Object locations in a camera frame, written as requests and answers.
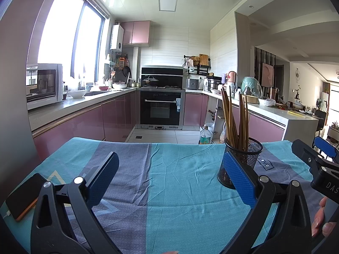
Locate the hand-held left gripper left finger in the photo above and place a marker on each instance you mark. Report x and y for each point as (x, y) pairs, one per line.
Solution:
(103, 182)

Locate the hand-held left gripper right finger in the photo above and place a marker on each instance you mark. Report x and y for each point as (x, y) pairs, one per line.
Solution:
(238, 177)

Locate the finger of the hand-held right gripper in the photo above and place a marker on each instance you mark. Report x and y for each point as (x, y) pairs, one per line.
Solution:
(304, 152)
(325, 148)

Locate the black mesh holder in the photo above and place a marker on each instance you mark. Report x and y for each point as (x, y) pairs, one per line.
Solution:
(249, 153)

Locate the bunch of chopsticks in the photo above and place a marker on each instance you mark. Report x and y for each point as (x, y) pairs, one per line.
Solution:
(230, 116)

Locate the person's right hand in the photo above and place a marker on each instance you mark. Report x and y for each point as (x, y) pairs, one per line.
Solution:
(317, 218)

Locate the black dining chair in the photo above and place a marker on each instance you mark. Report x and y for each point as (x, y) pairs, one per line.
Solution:
(320, 121)

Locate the yellow flat packet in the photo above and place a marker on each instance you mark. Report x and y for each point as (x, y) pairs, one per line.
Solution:
(298, 113)

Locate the pink base cabinet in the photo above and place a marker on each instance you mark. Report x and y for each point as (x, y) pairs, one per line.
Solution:
(79, 127)
(194, 109)
(264, 128)

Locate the white standing air conditioner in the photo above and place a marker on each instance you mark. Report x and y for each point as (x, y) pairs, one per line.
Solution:
(324, 100)

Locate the plastic bottle green label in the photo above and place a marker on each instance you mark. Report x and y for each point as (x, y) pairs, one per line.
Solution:
(205, 136)

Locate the white plastic bag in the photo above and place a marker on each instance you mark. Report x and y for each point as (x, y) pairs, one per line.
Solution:
(267, 102)

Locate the steel thermos bottle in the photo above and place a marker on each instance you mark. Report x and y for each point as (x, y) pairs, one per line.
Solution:
(273, 94)

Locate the blue striped tablecloth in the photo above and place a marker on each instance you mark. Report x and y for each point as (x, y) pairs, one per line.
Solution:
(172, 180)

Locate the round beige tub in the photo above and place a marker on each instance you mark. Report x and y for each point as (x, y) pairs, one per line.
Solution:
(253, 99)

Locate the black smartphone orange case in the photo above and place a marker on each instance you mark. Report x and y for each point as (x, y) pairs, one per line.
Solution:
(25, 195)

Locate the teal table fan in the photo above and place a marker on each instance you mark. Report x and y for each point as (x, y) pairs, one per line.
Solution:
(253, 84)

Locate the white kitchen countertop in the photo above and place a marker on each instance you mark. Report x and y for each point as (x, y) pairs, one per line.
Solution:
(53, 109)

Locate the wide white bowl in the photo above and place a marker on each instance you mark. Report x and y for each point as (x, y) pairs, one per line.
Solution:
(77, 94)

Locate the red bowl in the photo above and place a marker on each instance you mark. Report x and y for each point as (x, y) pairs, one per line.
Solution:
(103, 88)

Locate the steel steamer pot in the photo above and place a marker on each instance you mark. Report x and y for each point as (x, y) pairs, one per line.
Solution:
(214, 85)

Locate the white serving bowl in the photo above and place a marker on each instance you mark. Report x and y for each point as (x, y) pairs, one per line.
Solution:
(119, 86)

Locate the pink kettle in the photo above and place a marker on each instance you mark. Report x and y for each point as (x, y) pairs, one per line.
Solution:
(232, 77)

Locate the black lidded pot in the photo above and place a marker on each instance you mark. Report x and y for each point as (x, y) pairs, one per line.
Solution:
(150, 81)

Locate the white microwave oven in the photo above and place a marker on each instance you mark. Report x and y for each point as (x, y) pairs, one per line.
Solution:
(43, 87)

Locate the black frying pan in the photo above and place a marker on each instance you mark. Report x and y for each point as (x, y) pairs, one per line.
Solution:
(127, 71)

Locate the wooden cutting board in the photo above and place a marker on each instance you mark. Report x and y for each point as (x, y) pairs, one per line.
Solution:
(204, 59)

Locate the white water heater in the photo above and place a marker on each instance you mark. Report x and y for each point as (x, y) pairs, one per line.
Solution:
(117, 37)

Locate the large kitchen window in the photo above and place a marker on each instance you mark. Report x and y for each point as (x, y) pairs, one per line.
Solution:
(61, 37)

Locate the ceiling light panel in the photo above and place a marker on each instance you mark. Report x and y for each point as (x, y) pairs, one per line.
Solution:
(168, 2)

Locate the sunburst wall clock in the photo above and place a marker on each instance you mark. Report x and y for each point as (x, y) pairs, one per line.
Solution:
(298, 74)

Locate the wall painting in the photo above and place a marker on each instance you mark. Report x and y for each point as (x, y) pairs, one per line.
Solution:
(268, 74)

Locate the black wall kitchen rack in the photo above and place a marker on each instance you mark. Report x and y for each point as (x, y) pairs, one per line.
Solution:
(202, 70)

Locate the pink wall cabinet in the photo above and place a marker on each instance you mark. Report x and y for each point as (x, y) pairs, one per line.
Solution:
(137, 32)

